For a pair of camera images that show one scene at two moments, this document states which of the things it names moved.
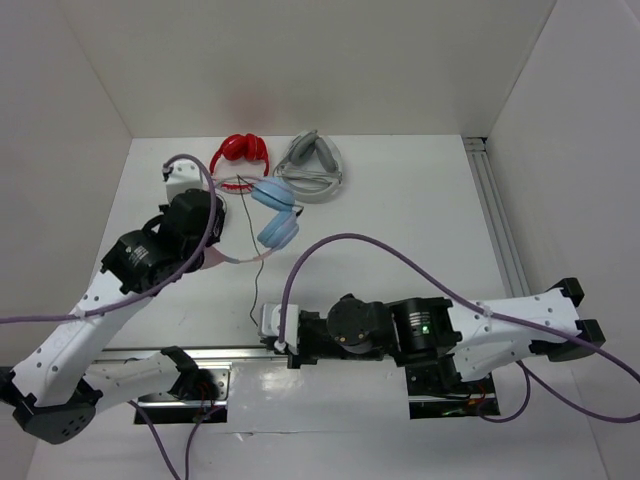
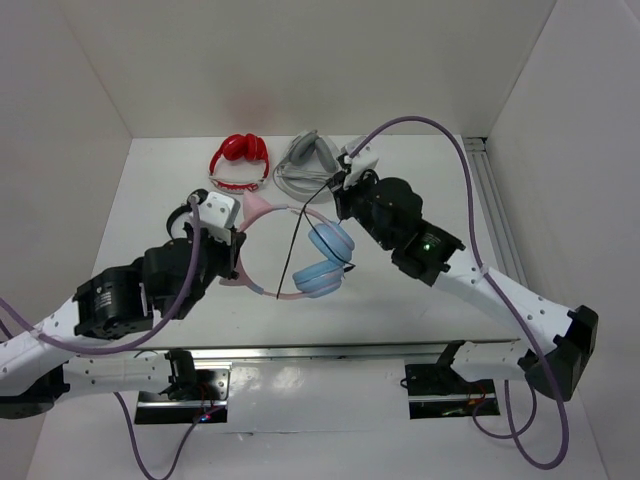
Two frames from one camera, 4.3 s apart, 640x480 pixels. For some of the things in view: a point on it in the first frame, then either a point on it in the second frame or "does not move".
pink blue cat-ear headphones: (278, 232) → (331, 247)
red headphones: (239, 147) does not move
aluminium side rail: (476, 148) does not move
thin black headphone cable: (258, 242) → (305, 212)
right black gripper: (293, 359) → (343, 193)
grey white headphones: (311, 163) does not move
